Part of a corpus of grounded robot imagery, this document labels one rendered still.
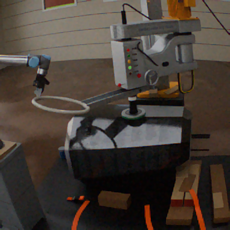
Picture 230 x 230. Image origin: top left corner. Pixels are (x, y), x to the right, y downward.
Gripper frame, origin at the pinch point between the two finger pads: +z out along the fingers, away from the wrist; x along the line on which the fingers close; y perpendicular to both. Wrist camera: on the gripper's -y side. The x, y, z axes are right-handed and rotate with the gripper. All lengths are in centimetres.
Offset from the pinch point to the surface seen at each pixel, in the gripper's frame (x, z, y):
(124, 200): 82, 77, -51
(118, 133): 55, 19, -55
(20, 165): 9, 59, 20
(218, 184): 159, 47, -106
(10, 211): 16, 103, 36
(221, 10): -5, -267, -622
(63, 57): -473, 6, -582
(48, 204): 13, 114, -26
